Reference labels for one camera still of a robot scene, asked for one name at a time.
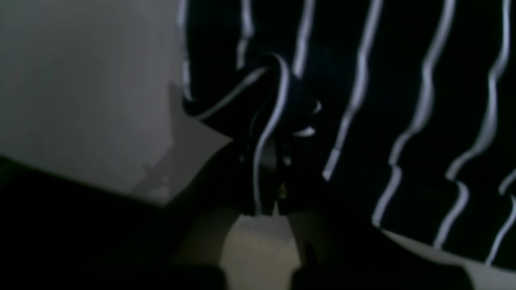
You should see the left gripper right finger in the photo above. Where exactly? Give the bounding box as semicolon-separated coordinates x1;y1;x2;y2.
278;137;474;290

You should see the navy white striped t-shirt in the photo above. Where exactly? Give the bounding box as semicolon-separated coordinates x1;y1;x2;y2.
177;0;515;270

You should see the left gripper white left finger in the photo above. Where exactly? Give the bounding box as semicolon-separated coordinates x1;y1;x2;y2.
62;132;279;290

